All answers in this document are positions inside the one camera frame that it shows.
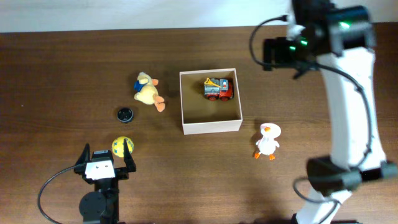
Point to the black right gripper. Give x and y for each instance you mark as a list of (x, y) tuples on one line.
[(268, 54)]

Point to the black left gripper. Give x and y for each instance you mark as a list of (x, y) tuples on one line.
[(123, 172)]

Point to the pink cardboard box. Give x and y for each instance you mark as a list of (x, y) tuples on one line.
[(201, 115)]

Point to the black round cap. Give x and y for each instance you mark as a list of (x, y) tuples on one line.
[(125, 115)]

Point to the yellow blue ball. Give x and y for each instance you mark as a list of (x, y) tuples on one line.
[(117, 146)]

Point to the red toy fire truck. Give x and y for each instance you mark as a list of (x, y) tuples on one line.
[(218, 89)]

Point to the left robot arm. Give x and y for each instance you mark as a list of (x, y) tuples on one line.
[(102, 206)]

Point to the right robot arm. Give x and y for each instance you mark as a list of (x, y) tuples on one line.
[(339, 43)]

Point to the white duck figurine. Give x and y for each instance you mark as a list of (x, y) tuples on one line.
[(267, 144)]

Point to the yellow plush duck toy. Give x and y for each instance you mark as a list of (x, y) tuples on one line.
[(147, 93)]

